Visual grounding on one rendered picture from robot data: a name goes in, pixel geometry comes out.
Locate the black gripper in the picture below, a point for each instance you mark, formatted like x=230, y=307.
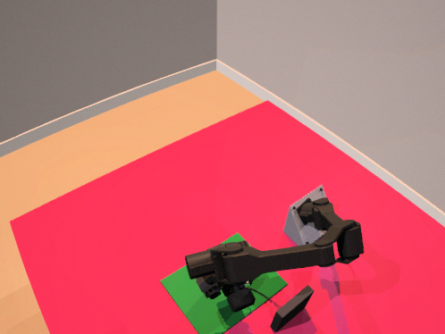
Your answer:
x=238, y=296

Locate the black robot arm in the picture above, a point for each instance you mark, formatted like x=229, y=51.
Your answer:
x=237, y=263

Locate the green circuit board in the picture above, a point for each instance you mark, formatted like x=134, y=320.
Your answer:
x=214, y=316

